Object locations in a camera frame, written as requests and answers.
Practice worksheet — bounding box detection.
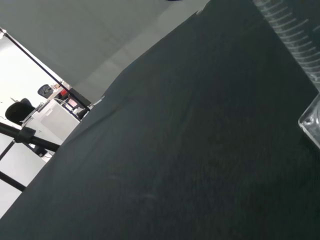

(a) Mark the black office chair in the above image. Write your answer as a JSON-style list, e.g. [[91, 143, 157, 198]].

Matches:
[[4, 97, 37, 125]]

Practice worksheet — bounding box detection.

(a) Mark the white cabinet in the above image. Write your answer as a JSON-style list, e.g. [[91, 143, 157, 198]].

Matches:
[[21, 96, 85, 147]]

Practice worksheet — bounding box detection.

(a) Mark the black bench cloth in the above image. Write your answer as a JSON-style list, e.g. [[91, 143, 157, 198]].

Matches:
[[0, 0, 320, 240]]

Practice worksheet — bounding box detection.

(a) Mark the black tripod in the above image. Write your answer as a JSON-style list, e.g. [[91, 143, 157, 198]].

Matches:
[[0, 26, 92, 193]]

